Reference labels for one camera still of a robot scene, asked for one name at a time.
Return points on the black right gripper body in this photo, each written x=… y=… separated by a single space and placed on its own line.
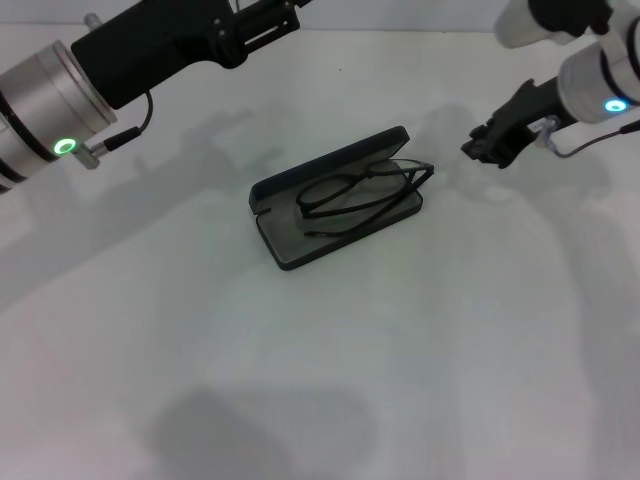
x=525 y=115

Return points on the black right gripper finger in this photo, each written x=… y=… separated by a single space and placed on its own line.
x=481 y=134
x=480 y=152

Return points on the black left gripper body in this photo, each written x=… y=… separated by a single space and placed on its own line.
x=160 y=45

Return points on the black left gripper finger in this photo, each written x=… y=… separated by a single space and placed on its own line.
x=270 y=22

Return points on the black thin-frame glasses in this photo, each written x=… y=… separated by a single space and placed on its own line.
x=369 y=173

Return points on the black glasses case grey lining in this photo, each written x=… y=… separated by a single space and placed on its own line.
x=325 y=161

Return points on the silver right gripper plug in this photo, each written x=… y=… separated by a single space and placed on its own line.
x=547 y=129

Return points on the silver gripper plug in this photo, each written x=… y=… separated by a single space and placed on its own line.
x=93 y=21
x=547 y=129

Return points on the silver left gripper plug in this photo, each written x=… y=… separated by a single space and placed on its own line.
x=93 y=21

